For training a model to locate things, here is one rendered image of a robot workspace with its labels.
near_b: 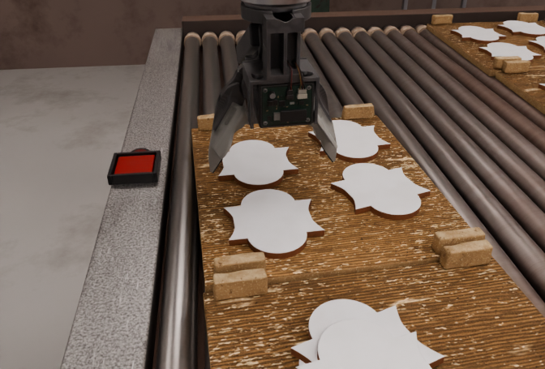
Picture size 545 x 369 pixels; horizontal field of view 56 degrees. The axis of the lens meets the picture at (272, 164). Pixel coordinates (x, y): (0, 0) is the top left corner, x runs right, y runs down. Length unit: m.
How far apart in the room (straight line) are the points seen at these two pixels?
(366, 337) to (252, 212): 0.26
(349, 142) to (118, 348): 0.49
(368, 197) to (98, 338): 0.39
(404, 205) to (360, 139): 0.20
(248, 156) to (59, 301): 1.35
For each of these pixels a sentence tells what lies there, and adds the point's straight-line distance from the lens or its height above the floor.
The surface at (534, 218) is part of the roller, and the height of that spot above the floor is 0.92.
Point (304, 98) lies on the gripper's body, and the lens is 0.52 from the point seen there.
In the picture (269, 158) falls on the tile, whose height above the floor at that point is 0.95.
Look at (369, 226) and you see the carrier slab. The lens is 0.69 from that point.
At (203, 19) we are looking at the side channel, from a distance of 1.60.
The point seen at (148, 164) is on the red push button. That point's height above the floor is 0.93.
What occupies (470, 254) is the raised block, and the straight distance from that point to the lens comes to 0.65.
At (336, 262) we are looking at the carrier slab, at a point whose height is 0.94.
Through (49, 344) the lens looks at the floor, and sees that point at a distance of 1.92.
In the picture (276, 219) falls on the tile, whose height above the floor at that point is 0.95.
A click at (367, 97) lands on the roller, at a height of 0.91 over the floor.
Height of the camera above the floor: 1.35
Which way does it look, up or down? 30 degrees down
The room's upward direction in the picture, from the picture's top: straight up
